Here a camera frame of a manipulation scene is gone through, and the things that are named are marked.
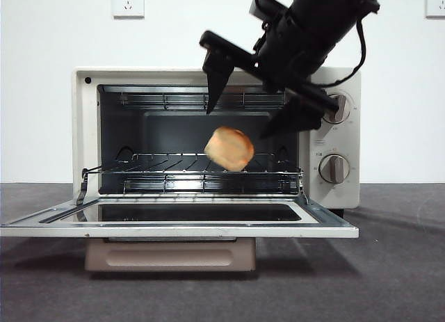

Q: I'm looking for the metal wire oven rack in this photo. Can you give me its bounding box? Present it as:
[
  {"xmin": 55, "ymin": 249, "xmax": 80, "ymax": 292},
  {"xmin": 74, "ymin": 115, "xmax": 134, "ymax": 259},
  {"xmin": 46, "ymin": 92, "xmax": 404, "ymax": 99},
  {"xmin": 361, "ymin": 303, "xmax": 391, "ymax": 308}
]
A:
[{"xmin": 83, "ymin": 152, "xmax": 304, "ymax": 195}]

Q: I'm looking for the white wall socket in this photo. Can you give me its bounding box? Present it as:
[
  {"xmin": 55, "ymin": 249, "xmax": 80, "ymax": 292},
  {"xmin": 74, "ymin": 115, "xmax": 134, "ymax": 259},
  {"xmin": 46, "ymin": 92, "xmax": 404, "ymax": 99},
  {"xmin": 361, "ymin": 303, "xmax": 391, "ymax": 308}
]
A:
[
  {"xmin": 111, "ymin": 0, "xmax": 145, "ymax": 19},
  {"xmin": 425, "ymin": 0, "xmax": 445, "ymax": 19}
]

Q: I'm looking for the white Toshiba toaster oven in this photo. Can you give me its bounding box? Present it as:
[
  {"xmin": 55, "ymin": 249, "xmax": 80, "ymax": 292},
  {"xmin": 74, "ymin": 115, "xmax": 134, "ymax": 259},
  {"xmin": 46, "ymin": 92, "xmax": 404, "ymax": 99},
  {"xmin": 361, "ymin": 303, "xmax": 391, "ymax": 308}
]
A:
[{"xmin": 72, "ymin": 66, "xmax": 362, "ymax": 219}]

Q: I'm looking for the round golden bread roll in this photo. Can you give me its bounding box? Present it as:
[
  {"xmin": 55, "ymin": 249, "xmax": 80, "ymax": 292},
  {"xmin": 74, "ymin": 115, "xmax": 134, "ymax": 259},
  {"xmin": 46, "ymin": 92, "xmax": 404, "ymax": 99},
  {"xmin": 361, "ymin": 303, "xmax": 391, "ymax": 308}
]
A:
[{"xmin": 203, "ymin": 126, "xmax": 256, "ymax": 172}]

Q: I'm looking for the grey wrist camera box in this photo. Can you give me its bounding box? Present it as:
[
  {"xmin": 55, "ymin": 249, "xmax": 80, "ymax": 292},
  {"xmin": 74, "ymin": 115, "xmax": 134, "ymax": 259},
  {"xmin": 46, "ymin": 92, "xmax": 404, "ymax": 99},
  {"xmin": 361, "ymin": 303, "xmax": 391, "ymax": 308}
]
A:
[{"xmin": 249, "ymin": 0, "xmax": 290, "ymax": 22}]

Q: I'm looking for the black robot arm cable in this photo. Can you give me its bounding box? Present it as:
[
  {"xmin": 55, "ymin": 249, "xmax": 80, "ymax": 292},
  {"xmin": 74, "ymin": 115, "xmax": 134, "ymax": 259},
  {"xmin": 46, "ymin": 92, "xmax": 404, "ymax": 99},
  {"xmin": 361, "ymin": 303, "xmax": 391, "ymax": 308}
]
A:
[{"xmin": 308, "ymin": 17, "xmax": 369, "ymax": 87}]

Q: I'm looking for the oven door with beige handle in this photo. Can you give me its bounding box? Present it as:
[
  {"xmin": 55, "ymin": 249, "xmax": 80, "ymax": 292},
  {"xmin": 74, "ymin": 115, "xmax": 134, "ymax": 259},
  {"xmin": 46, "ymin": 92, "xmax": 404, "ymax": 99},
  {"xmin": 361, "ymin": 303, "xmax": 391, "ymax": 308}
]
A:
[{"xmin": 0, "ymin": 167, "xmax": 359, "ymax": 273}]

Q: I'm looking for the beige oven control knob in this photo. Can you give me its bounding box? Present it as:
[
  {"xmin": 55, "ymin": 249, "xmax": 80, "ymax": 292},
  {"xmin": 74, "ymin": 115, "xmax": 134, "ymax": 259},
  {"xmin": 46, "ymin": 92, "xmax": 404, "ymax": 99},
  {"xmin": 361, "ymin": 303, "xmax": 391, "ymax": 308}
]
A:
[
  {"xmin": 318, "ymin": 154, "xmax": 351, "ymax": 184},
  {"xmin": 320, "ymin": 91, "xmax": 353, "ymax": 124}
]

